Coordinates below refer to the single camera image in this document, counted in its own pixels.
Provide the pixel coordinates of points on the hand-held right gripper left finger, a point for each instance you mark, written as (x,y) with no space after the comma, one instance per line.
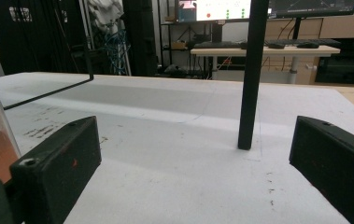
(56,168)

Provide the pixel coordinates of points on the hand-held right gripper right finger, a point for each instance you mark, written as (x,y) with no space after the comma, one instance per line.
(336,161)

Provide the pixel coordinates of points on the black small shelf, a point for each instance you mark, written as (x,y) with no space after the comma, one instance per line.
(252,93)

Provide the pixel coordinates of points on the light wooden desk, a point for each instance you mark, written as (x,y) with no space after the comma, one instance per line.
(290,51)

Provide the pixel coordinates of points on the black computer mouse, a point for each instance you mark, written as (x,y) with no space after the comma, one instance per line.
(276,45)
(308,45)

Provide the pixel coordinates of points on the black keyboard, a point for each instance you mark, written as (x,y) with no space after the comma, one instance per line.
(324,41)
(218,44)

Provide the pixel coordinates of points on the white table mat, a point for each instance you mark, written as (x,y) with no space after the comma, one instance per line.
(181,186)

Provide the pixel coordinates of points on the black curtain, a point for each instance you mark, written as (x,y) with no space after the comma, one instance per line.
(34,40)

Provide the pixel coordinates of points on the wooden cabinet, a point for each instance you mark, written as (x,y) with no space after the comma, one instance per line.
(346,28)

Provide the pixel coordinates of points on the black pillar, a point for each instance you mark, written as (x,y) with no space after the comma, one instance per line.
(140,37)

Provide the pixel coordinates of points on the dark computer monitor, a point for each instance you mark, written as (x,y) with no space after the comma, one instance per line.
(308,6)

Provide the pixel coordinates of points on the white cloth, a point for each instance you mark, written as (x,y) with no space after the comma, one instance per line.
(106,14)

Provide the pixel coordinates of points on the black metal rack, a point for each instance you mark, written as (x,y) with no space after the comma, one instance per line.
(168,46)

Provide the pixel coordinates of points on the bright computer monitor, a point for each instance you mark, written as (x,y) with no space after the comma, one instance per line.
(221,9)

